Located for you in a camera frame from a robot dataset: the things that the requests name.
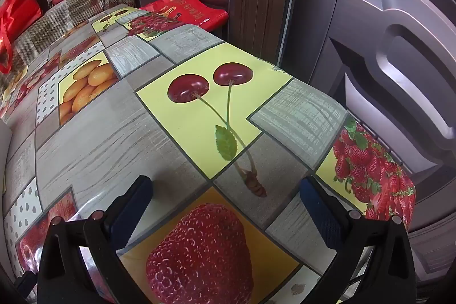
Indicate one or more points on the red printed gift bag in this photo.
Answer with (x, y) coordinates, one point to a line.
(185, 10)

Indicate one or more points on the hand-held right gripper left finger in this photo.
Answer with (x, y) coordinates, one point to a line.
(131, 211)

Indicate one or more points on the plaid blanket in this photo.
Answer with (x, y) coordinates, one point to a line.
(71, 8)

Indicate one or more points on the glossy red tote bag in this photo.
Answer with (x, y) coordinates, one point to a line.
(17, 12)

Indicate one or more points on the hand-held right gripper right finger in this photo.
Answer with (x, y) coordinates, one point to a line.
(320, 215)

